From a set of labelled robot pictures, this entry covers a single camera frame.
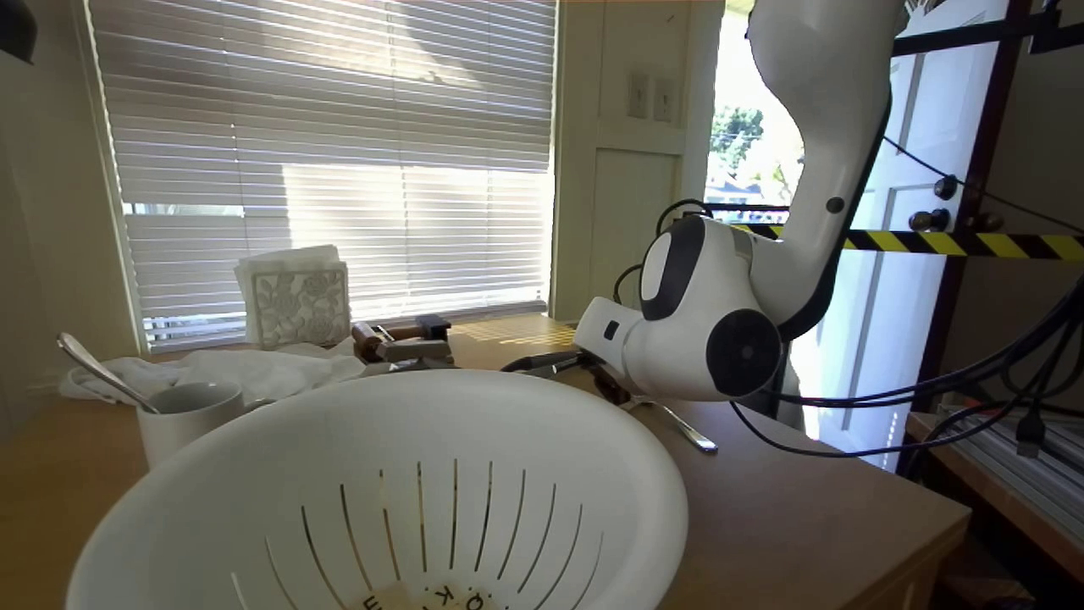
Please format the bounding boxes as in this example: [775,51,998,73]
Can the white crumpled cloth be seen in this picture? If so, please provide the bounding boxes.
[59,336,369,411]

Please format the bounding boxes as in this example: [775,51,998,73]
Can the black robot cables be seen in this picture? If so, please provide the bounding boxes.
[613,132,1084,462]

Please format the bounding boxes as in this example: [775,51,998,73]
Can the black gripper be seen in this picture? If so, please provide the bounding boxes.
[592,371,636,405]

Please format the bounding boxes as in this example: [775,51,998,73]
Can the white mug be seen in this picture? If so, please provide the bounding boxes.
[132,379,247,471]

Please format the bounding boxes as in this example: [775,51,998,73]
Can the yellow black hazard bar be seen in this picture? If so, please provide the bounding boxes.
[721,215,1084,264]

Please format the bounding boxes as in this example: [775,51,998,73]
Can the white plastic colander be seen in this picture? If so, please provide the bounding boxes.
[65,369,689,610]

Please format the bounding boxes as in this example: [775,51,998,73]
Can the metal spoon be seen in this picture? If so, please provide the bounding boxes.
[54,327,163,418]

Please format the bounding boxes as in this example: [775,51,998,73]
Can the silver fork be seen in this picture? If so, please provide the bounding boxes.
[658,401,721,457]

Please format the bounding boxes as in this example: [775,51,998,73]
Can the large slatted window blind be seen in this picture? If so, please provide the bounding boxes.
[80,0,563,353]

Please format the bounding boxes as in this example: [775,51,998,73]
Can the wooden side shelf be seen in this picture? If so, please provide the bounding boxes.
[907,402,1084,581]

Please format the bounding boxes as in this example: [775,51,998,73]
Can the black metal frame post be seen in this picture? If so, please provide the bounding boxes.
[911,0,1036,414]

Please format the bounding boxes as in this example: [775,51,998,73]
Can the steel block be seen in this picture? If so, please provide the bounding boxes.
[376,336,456,371]

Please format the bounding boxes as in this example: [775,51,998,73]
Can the white glazed entry door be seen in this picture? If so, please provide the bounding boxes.
[704,0,1020,462]

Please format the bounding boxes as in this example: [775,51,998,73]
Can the light switch plate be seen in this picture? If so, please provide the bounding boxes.
[623,67,679,130]

